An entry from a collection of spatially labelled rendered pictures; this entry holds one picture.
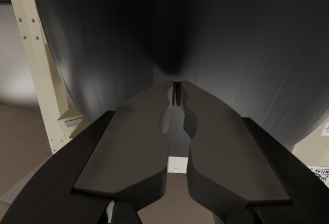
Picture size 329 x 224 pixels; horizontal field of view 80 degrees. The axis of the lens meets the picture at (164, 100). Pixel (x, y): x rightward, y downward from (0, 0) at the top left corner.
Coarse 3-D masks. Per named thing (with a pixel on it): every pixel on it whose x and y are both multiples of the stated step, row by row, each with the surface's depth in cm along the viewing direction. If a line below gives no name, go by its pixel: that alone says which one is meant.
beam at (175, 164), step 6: (84, 120) 84; (78, 126) 80; (84, 126) 80; (78, 132) 76; (72, 138) 73; (168, 162) 76; (174, 162) 76; (180, 162) 76; (186, 162) 76; (168, 168) 78; (174, 168) 78; (180, 168) 78; (186, 168) 77
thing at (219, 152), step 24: (192, 96) 10; (192, 120) 9; (216, 120) 9; (240, 120) 9; (192, 144) 7; (216, 144) 7; (240, 144) 7; (192, 168) 7; (216, 168) 6; (240, 168) 6; (264, 168) 6; (192, 192) 7; (216, 192) 6; (240, 192) 6; (264, 192) 6; (216, 216) 8
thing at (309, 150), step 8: (328, 120) 37; (320, 128) 37; (312, 136) 38; (320, 136) 38; (328, 136) 38; (296, 144) 40; (304, 144) 39; (312, 144) 39; (320, 144) 39; (328, 144) 39; (296, 152) 40; (304, 152) 40; (312, 152) 40; (320, 152) 40; (328, 152) 40; (304, 160) 41; (312, 160) 41; (320, 160) 41; (328, 160) 41; (328, 184) 44
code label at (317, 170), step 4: (312, 168) 42; (316, 168) 42; (320, 168) 42; (324, 168) 42; (328, 168) 42; (316, 172) 42; (320, 172) 42; (324, 172) 42; (328, 172) 42; (320, 176) 43; (324, 176) 43; (328, 176) 43; (324, 180) 43; (328, 180) 43
